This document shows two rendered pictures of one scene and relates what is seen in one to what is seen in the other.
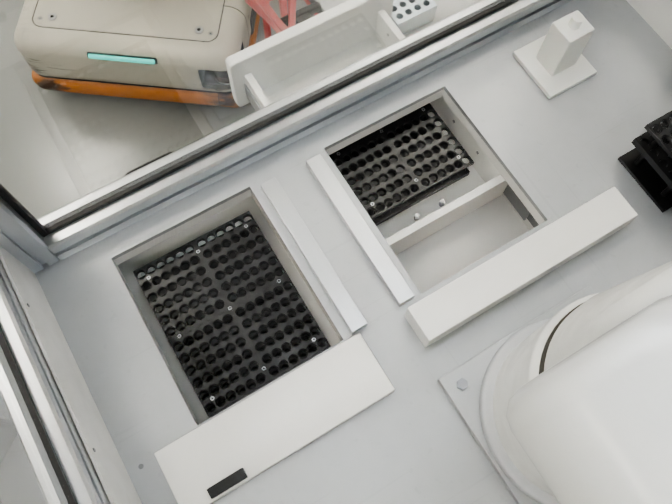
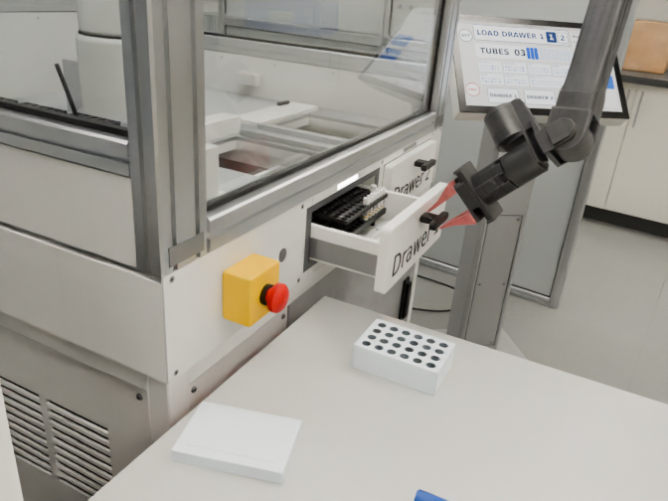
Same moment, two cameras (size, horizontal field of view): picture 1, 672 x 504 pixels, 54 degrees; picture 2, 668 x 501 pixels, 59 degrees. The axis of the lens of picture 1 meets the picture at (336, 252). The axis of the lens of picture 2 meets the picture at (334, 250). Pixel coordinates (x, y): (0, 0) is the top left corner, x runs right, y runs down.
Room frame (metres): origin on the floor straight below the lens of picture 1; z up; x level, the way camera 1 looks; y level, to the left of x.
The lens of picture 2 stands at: (1.41, -0.55, 1.26)
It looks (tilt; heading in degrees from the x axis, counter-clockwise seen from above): 24 degrees down; 149
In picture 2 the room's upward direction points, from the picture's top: 5 degrees clockwise
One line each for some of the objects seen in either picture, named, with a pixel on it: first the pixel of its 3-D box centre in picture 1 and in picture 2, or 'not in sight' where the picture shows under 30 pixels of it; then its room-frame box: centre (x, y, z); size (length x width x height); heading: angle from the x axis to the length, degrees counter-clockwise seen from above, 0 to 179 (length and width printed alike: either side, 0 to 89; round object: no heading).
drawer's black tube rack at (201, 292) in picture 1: (233, 314); not in sight; (0.23, 0.14, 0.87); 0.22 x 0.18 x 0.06; 34
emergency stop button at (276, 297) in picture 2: not in sight; (274, 296); (0.80, -0.26, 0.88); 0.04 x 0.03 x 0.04; 124
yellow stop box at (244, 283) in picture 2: not in sight; (252, 289); (0.77, -0.28, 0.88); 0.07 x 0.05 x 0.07; 124
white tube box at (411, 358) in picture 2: not in sight; (404, 355); (0.87, -0.09, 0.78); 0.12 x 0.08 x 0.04; 34
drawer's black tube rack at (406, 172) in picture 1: (379, 142); (312, 209); (0.51, -0.06, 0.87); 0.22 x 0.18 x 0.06; 34
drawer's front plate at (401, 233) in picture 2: not in sight; (415, 233); (0.68, 0.05, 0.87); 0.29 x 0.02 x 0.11; 124
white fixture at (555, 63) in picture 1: (565, 42); not in sight; (0.61, -0.30, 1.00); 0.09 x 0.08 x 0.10; 34
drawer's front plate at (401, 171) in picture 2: not in sight; (410, 175); (0.40, 0.25, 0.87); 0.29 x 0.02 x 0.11; 124
